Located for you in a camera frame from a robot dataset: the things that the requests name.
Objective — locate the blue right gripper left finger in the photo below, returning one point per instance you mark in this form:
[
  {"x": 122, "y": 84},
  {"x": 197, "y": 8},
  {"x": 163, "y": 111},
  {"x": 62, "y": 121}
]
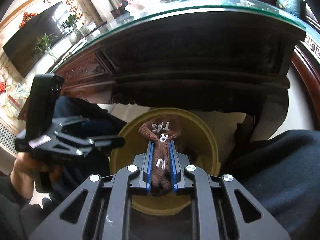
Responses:
[{"x": 149, "y": 164}]

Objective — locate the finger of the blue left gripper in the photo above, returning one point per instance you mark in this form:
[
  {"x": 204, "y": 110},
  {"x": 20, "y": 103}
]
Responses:
[{"x": 108, "y": 141}]

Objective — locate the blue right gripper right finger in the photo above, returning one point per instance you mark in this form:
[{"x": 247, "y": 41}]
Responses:
[{"x": 173, "y": 172}]

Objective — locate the brown cloth with white letters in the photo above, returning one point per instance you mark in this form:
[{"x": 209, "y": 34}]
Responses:
[{"x": 161, "y": 130}]

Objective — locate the clear plastic bag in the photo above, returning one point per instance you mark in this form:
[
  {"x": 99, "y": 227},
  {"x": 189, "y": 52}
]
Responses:
[{"x": 136, "y": 7}]

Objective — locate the yellow trash bin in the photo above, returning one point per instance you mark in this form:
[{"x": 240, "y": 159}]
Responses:
[{"x": 196, "y": 138}]

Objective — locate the person left hand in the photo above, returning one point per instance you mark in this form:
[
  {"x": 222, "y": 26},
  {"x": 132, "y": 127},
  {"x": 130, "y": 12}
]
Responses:
[{"x": 26, "y": 171}]

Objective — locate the black television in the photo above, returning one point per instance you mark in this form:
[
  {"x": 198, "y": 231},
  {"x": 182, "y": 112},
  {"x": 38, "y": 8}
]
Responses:
[{"x": 21, "y": 48}]

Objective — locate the bamboo plant in vase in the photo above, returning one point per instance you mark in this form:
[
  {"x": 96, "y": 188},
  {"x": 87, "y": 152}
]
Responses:
[{"x": 44, "y": 45}]

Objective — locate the person dark trouser legs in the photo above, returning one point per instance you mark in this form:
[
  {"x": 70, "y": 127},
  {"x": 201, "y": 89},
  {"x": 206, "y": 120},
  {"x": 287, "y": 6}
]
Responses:
[{"x": 281, "y": 173}]

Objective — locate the red chinese knot hanging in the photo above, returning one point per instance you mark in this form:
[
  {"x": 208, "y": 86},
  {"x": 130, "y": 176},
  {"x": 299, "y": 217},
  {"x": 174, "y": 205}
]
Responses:
[{"x": 74, "y": 9}]

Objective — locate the wooden glass-top coffee table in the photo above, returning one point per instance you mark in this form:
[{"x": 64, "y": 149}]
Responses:
[{"x": 221, "y": 55}]

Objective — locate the blue embroidered pillow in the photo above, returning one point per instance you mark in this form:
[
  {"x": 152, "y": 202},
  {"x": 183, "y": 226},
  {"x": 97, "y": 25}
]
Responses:
[{"x": 291, "y": 6}]

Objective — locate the calligraphy wall scroll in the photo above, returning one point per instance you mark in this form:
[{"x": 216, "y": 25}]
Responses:
[{"x": 14, "y": 15}]

